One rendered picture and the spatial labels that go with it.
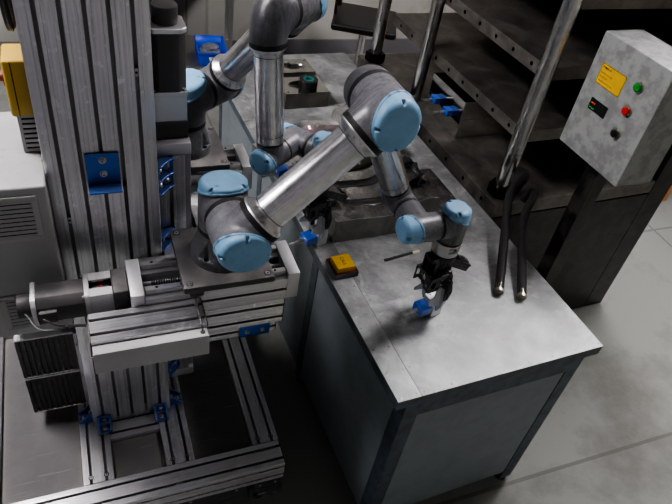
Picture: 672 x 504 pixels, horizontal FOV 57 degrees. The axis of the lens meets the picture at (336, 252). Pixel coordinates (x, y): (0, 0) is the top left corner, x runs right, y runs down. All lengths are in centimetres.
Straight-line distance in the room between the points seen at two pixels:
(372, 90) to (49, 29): 64
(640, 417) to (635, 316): 66
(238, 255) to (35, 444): 118
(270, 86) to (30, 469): 139
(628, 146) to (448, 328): 82
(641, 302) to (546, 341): 175
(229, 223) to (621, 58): 138
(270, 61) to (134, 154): 40
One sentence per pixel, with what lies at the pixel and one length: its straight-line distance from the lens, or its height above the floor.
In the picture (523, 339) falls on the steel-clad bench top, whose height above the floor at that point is 80.
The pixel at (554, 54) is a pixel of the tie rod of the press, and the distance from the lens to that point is 225.
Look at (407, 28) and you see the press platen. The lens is 314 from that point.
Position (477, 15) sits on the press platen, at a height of 128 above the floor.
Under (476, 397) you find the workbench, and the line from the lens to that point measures 191.
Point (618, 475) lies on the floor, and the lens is 286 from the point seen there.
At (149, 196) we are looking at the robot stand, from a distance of 162.
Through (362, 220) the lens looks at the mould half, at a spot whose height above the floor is 88.
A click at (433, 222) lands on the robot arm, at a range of 160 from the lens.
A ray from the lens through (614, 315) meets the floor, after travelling 350.
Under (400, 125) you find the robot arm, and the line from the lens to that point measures 129.
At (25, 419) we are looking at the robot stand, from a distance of 237.
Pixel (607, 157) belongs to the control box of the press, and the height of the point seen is 114.
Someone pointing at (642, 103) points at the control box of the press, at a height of 135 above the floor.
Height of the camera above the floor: 211
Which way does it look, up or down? 41 degrees down
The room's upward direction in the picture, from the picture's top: 11 degrees clockwise
